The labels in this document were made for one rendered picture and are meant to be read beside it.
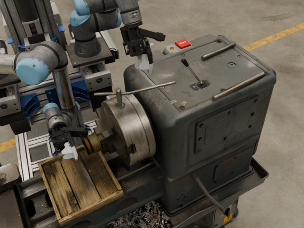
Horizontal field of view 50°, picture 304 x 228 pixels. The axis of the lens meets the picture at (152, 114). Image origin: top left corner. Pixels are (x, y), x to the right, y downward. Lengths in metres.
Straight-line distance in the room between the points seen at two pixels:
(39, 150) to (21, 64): 1.43
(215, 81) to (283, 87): 2.14
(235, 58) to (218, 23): 2.92
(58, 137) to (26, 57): 0.36
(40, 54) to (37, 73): 0.08
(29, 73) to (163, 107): 0.56
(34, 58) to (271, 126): 2.26
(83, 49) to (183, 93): 0.68
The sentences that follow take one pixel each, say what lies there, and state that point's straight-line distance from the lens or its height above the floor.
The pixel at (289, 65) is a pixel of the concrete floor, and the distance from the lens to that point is 3.87.
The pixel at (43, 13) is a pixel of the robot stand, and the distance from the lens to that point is 1.91.
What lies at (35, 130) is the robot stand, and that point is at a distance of 2.90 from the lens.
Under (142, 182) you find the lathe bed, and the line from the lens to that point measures 1.56.
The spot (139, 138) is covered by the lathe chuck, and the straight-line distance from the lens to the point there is 1.35.
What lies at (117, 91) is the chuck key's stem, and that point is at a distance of 1.32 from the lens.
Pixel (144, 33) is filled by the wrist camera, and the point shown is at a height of 1.52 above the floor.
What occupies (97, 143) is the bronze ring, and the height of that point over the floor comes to 1.11.
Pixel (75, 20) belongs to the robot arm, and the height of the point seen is 1.37.
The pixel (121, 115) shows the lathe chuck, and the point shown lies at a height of 1.23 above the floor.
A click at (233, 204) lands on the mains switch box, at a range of 2.10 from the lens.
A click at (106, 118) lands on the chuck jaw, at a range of 1.46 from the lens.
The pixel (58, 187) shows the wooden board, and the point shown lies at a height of 0.88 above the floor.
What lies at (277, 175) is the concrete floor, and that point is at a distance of 2.76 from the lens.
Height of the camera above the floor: 2.16
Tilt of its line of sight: 44 degrees down
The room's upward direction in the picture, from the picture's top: 4 degrees counter-clockwise
